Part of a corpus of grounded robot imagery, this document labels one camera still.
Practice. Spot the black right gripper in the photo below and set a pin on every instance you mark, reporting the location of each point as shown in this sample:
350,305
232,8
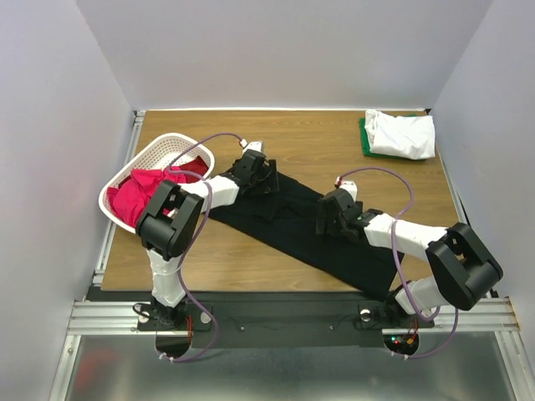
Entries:
328,216

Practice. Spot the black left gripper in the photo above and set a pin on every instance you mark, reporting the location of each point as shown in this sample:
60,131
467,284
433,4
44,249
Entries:
272,180

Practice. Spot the black t shirt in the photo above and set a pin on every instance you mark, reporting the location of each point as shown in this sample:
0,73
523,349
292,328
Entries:
286,221

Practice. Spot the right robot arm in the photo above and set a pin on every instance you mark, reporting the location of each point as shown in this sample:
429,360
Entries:
463,270

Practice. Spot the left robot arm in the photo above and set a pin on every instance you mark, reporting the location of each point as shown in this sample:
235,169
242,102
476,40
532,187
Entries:
168,227

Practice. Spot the dark red t shirt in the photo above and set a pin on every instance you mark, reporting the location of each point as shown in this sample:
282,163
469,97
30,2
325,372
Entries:
198,166

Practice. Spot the green folded t shirt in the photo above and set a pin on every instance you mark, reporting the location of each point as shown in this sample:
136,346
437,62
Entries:
365,140

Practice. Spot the white folded t shirt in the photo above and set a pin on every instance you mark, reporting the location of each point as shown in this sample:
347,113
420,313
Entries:
401,135

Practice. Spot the white perforated plastic basket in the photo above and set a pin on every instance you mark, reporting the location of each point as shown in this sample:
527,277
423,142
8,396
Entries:
166,152

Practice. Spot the pink t shirt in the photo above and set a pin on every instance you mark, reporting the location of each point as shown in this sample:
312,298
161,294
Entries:
132,195

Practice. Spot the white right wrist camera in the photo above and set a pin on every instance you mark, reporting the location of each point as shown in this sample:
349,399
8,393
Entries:
347,185

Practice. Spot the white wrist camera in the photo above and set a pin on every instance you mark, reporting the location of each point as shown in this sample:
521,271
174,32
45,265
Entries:
256,145
347,185

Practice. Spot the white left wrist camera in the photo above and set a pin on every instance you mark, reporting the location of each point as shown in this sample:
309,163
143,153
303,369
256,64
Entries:
256,145

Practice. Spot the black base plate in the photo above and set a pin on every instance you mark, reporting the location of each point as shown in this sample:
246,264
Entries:
277,320

